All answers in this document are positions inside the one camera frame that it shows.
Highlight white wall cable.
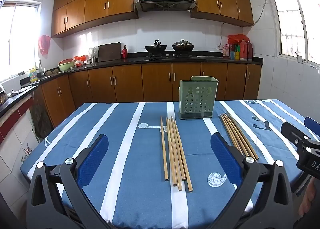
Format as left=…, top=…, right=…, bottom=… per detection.
left=219, top=0, right=270, bottom=47

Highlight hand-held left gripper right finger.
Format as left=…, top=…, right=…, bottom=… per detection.
left=207, top=133, right=294, bottom=229

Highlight metal utensil cup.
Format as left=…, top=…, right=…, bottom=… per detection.
left=89, top=47, right=99, bottom=64

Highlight dark mottled sack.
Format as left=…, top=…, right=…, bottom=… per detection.
left=31, top=104, right=54, bottom=137

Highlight wooden wall cabinets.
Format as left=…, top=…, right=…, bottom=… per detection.
left=51, top=0, right=254, bottom=38

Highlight blue white striped tablecloth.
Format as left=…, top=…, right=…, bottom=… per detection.
left=20, top=99, right=320, bottom=229

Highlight sink faucet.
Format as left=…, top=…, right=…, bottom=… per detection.
left=37, top=58, right=45, bottom=77

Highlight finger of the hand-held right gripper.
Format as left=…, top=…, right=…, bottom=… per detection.
left=281, top=121, right=313, bottom=153
left=304, top=116, right=320, bottom=141

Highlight lidded wok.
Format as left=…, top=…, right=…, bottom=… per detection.
left=172, top=39, right=195, bottom=52

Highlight wooden base cabinets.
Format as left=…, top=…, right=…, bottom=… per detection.
left=32, top=63, right=262, bottom=129

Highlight window with barred grille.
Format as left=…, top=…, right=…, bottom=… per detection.
left=265, top=0, right=320, bottom=68

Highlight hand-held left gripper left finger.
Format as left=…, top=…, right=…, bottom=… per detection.
left=26, top=133, right=113, bottom=229

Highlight black wok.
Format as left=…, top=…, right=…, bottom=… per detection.
left=144, top=39, right=167, bottom=53

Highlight person's right hand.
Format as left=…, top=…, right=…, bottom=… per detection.
left=299, top=176, right=320, bottom=218

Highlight gas stove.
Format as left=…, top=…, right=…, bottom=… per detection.
left=144, top=54, right=200, bottom=59

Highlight dark wooden cutting board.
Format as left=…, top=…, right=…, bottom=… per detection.
left=98, top=42, right=122, bottom=62

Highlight black kitchen countertop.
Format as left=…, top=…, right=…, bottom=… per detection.
left=0, top=51, right=264, bottom=119

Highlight window with sliding frame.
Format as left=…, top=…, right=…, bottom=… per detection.
left=0, top=0, right=42, bottom=83

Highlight green bowl red lid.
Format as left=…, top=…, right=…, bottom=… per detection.
left=58, top=59, right=74, bottom=72

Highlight red white plastic bag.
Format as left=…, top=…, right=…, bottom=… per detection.
left=73, top=55, right=90, bottom=67

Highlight green perforated utensil holder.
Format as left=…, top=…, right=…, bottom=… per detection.
left=179, top=76, right=219, bottom=120

